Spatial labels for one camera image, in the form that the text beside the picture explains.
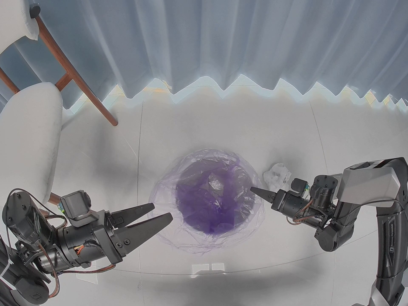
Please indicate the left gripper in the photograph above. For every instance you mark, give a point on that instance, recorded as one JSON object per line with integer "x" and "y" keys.
{"x": 89, "y": 244}

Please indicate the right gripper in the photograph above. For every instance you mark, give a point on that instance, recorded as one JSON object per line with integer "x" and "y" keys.
{"x": 290, "y": 202}

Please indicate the purple plastic bag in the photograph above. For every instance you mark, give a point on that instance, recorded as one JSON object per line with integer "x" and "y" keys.
{"x": 210, "y": 202}

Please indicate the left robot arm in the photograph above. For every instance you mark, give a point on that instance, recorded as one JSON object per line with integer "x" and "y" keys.
{"x": 22, "y": 221}

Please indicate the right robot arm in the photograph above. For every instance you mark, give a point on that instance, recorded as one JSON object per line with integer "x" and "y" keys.
{"x": 369, "y": 183}

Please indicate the crumpled white paper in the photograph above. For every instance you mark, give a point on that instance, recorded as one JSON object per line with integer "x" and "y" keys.
{"x": 277, "y": 174}

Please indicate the wooden chair with white cushions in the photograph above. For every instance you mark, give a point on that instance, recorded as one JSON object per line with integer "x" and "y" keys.
{"x": 32, "y": 132}

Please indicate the pale blue curtain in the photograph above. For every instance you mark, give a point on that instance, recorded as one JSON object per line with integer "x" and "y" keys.
{"x": 204, "y": 37}

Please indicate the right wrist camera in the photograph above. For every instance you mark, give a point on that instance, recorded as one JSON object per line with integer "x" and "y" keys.
{"x": 299, "y": 186}

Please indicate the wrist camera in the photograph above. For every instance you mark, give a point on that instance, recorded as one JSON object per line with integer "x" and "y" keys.
{"x": 299, "y": 186}
{"x": 79, "y": 206}

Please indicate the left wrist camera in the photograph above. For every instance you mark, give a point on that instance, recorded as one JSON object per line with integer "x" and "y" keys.
{"x": 79, "y": 206}

